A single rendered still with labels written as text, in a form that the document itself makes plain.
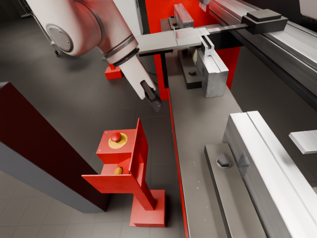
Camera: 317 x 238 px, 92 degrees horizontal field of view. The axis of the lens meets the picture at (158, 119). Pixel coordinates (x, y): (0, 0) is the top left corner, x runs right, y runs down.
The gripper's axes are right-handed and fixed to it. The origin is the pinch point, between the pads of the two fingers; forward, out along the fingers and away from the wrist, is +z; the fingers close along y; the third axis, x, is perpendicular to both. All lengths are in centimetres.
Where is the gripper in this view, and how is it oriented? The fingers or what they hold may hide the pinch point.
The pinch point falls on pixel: (157, 103)
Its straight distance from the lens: 45.5
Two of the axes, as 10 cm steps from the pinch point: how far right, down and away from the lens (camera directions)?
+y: 2.5, 4.8, -8.4
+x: 8.3, -5.5, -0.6
